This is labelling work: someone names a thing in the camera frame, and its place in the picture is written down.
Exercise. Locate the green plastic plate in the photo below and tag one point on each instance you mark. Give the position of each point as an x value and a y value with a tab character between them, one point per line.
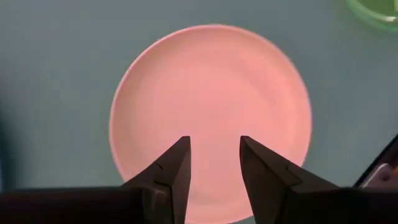
379	15

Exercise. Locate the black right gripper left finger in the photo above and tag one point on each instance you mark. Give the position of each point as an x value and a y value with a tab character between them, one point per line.
171	174

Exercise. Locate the pink plastic plate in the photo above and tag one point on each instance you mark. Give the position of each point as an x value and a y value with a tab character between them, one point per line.
211	87

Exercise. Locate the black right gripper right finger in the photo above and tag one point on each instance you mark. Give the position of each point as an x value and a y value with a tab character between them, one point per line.
264	177

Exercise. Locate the black framed device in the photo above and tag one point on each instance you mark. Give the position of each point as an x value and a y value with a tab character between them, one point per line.
384	174

